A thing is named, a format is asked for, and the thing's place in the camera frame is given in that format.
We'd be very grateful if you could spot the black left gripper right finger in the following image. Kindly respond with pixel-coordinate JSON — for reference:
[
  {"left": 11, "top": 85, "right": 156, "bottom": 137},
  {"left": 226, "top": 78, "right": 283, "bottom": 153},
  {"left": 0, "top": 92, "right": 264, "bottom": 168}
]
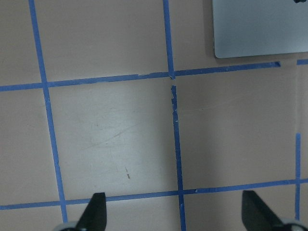
[{"left": 241, "top": 190, "right": 284, "bottom": 231}]

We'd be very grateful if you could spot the silver laptop notebook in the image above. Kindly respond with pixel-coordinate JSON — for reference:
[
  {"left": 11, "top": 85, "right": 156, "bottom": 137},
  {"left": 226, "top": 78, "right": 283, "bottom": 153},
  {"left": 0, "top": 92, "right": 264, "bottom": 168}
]
[{"left": 212, "top": 0, "right": 308, "bottom": 59}]

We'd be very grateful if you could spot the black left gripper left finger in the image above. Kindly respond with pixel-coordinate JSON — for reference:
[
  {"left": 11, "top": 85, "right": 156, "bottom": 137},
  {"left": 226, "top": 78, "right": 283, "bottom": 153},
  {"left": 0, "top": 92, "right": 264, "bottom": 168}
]
[{"left": 76, "top": 192, "right": 107, "bottom": 231}]

